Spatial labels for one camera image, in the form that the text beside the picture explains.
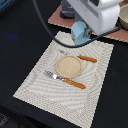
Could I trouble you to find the large grey pot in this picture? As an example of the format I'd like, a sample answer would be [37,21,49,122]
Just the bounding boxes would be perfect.
[60,0,75,18]

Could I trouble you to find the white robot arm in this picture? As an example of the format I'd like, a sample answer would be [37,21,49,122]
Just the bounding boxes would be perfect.
[67,0,123,34]

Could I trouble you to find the round wooden plate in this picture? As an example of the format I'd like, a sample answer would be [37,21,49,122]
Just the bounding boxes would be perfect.
[55,55,83,78]

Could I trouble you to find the beige woven placemat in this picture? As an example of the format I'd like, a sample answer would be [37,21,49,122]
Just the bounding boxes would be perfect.
[12,30,115,128]

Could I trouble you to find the pink toy stove top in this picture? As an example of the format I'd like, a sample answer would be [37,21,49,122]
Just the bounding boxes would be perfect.
[48,6,128,43]

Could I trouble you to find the beige bowl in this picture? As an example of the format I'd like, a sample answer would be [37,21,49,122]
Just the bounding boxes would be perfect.
[119,6,128,30]

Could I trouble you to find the wooden handled fork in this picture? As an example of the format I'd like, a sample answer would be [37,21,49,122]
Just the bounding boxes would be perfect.
[44,71,86,89]

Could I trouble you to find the wooden handled knife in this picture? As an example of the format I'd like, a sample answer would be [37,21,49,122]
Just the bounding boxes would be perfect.
[58,50,97,63]

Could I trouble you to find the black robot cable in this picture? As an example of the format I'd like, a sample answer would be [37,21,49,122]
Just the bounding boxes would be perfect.
[31,0,122,49]

